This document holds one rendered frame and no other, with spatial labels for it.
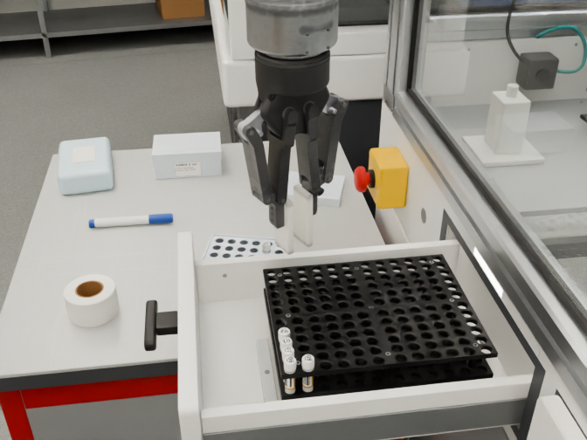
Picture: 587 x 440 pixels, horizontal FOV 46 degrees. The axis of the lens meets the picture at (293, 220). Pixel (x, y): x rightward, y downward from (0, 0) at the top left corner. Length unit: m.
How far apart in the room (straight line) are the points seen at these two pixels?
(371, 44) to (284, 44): 0.85
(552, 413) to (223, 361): 0.36
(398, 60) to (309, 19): 0.44
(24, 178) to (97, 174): 1.80
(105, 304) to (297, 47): 0.48
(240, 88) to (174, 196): 0.33
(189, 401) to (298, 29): 0.35
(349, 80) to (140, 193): 0.52
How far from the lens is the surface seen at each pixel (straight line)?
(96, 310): 0.98
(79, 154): 1.35
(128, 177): 1.34
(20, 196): 2.94
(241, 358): 0.81
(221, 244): 1.06
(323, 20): 0.66
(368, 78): 1.52
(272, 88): 0.68
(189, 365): 0.67
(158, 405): 1.01
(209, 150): 1.30
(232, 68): 1.47
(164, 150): 1.31
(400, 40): 1.07
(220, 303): 0.88
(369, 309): 0.77
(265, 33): 0.66
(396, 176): 1.04
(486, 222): 0.78
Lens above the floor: 1.39
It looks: 32 degrees down
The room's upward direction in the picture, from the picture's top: straight up
